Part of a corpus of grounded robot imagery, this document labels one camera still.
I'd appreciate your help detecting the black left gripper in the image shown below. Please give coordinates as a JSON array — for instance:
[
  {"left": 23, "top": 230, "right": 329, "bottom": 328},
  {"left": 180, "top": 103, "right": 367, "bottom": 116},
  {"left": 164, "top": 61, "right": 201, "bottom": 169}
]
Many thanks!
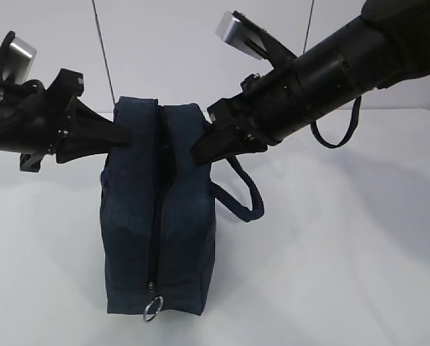
[{"left": 19, "top": 68, "right": 131, "bottom": 172}]

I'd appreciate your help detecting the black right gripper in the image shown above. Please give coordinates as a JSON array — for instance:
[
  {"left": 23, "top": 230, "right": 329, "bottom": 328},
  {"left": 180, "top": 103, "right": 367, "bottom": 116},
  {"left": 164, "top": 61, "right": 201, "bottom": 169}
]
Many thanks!
[{"left": 191, "top": 74, "right": 298, "bottom": 165}]

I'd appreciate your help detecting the dark blue fabric lunch bag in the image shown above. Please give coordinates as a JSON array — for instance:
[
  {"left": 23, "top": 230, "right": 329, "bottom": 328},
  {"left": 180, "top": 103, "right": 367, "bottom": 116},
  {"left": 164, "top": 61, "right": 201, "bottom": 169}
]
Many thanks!
[{"left": 100, "top": 97, "right": 264, "bottom": 321}]

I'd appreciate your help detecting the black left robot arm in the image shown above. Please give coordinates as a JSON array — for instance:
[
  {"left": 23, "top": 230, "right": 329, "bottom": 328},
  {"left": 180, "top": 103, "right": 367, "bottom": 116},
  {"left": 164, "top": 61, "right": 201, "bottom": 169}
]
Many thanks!
[{"left": 0, "top": 56, "right": 131, "bottom": 172}]

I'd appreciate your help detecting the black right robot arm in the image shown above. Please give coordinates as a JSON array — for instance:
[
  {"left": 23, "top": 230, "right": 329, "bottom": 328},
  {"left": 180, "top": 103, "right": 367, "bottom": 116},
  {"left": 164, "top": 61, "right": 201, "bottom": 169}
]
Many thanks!
[{"left": 192, "top": 1, "right": 430, "bottom": 164}]

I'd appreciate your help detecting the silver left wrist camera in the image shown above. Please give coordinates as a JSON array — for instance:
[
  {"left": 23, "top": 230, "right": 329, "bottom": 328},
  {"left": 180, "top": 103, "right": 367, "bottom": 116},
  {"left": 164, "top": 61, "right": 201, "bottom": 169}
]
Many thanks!
[{"left": 0, "top": 31, "right": 37, "bottom": 84}]

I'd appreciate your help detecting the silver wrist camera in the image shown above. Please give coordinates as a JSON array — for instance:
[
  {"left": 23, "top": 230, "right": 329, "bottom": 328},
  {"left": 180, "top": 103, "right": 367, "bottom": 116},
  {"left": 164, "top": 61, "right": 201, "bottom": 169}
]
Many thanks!
[
  {"left": 0, "top": 31, "right": 37, "bottom": 84},
  {"left": 215, "top": 10, "right": 297, "bottom": 62}
]

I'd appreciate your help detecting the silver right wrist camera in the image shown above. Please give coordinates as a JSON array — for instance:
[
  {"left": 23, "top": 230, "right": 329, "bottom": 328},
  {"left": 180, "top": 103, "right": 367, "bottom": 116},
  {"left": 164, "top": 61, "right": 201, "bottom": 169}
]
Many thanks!
[{"left": 215, "top": 10, "right": 297, "bottom": 62}]

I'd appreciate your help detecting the black cable loop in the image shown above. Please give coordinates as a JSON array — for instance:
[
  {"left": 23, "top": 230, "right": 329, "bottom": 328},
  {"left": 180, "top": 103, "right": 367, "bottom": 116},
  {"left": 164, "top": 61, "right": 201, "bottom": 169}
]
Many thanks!
[{"left": 310, "top": 95, "right": 362, "bottom": 148}]

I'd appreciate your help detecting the silver zipper pull ring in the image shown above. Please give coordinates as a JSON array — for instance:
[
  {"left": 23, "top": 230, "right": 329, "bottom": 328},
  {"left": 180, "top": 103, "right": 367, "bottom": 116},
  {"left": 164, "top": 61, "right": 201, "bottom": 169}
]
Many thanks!
[{"left": 142, "top": 295, "right": 164, "bottom": 324}]

